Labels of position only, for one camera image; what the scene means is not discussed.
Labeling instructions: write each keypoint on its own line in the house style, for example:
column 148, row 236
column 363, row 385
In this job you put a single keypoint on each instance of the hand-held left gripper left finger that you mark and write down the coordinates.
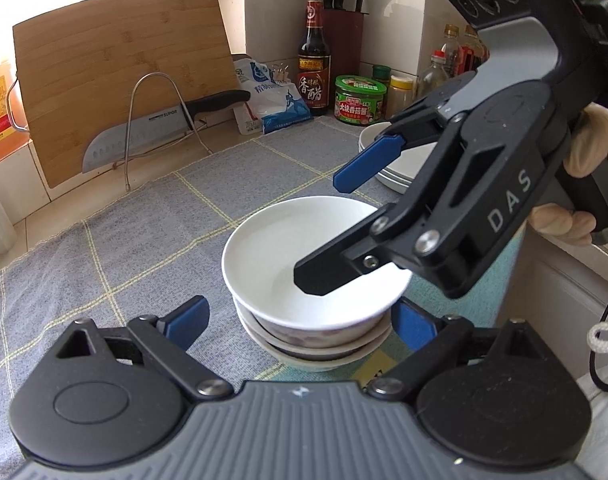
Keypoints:
column 183, row 322

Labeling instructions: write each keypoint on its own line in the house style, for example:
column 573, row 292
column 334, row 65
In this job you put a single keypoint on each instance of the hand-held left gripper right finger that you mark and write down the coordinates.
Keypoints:
column 414, row 327

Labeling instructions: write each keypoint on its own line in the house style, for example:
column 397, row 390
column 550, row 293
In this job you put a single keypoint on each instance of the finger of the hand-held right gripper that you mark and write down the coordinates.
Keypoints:
column 334, row 265
column 366, row 165

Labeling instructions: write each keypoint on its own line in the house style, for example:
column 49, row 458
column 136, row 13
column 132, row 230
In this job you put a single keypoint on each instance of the white pink-flower bowl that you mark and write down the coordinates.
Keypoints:
column 309, row 362
column 284, row 250
column 294, row 341

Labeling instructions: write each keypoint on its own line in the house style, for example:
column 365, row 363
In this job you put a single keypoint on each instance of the person's right hand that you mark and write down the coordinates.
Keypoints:
column 599, row 135

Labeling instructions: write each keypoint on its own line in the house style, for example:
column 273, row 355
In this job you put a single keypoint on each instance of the red seasoning bottle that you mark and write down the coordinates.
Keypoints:
column 471, row 55

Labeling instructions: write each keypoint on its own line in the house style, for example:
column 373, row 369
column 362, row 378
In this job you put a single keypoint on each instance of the green-lid sauce jar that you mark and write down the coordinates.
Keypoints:
column 359, row 105

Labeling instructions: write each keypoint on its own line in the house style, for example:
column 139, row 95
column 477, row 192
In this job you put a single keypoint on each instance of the yellow-cap oil bottle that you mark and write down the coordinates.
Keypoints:
column 452, row 42

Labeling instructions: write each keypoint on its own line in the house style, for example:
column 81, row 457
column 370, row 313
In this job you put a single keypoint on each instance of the yellow-lid spice jar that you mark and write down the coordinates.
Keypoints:
column 401, row 97

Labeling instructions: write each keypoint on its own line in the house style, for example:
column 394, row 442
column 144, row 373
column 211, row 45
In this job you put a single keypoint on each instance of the grey checked towel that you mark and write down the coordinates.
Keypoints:
column 158, row 240

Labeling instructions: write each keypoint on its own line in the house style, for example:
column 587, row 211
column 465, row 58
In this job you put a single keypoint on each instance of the clear glass bottle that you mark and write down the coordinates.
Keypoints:
column 434, row 75

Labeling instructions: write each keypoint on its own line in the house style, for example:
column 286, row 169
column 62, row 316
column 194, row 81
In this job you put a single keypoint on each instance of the small green-lid jar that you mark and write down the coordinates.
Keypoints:
column 381, row 72

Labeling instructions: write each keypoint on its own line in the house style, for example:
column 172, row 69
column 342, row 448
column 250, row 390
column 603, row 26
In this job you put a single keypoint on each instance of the dark vinegar bottle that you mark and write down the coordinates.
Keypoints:
column 314, row 75

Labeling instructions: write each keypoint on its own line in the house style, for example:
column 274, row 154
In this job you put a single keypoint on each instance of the white blue salt bag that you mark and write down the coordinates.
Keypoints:
column 274, row 105

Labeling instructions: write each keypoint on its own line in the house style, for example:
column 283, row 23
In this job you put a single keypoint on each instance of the dark red knife block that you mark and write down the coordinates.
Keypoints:
column 344, row 45

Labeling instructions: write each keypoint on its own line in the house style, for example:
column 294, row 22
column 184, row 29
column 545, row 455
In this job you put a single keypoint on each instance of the orange cooking wine bottle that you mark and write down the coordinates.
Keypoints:
column 1, row 120

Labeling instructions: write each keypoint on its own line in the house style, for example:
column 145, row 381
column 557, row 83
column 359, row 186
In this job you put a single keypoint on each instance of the bamboo cutting board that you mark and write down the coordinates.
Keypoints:
column 118, row 50

